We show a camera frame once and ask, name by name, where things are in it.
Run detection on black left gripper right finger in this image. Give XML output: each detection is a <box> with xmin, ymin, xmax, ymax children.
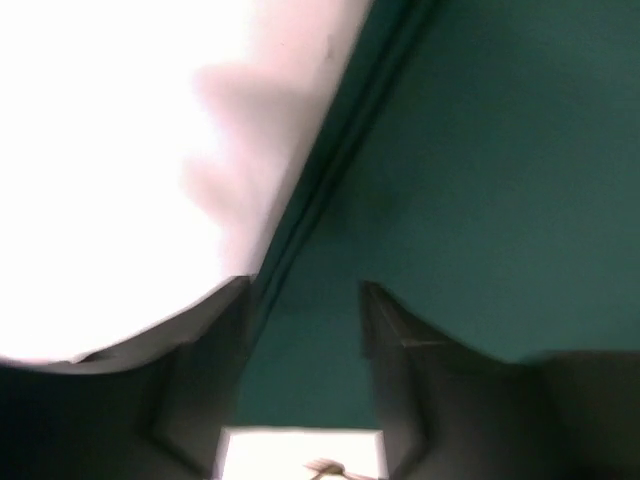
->
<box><xmin>360</xmin><ymin>282</ymin><xmax>639</xmax><ymax>479</ymax></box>

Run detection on dark green cloth placemat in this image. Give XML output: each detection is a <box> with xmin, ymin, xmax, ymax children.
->
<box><xmin>236</xmin><ymin>1</ymin><xmax>639</xmax><ymax>428</ymax></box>

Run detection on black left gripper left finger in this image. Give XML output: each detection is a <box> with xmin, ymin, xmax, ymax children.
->
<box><xmin>1</xmin><ymin>277</ymin><xmax>250</xmax><ymax>479</ymax></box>

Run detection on gold fork green handle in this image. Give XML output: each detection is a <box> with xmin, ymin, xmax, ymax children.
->
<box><xmin>305</xmin><ymin>459</ymin><xmax>370</xmax><ymax>480</ymax></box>

